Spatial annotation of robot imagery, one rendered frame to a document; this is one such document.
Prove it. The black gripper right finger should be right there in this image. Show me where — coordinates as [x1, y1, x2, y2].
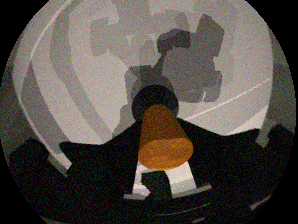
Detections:
[177, 117, 259, 188]

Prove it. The orange knob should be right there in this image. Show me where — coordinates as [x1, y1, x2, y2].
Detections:
[137, 104, 194, 171]

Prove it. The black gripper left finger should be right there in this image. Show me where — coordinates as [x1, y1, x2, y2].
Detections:
[60, 120, 142, 194]

